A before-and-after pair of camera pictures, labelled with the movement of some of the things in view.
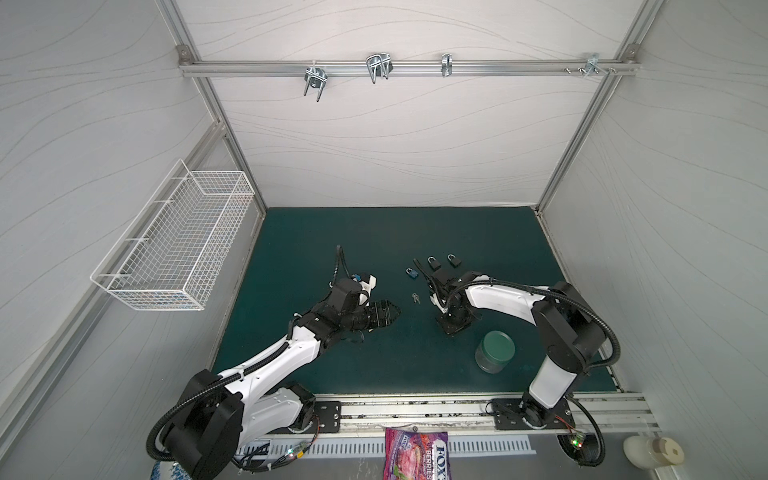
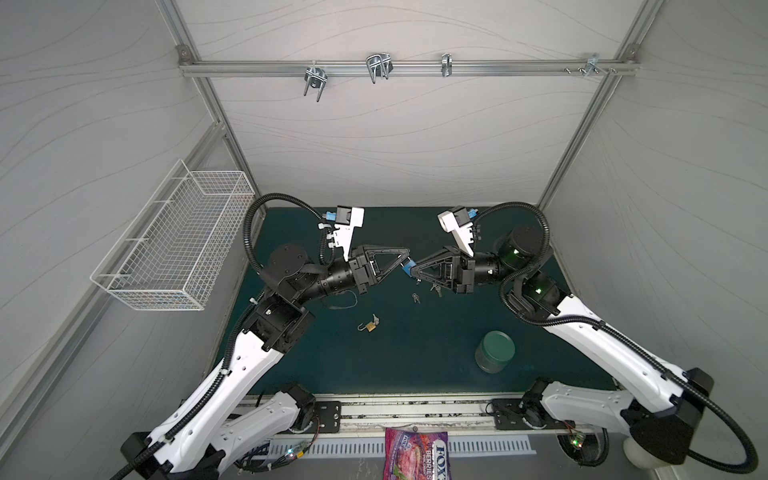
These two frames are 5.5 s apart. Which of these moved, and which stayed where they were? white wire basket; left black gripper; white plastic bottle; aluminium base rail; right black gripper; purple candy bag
Moved: right black gripper; left black gripper
Stayed: aluminium base rail; white wire basket; purple candy bag; white plastic bottle
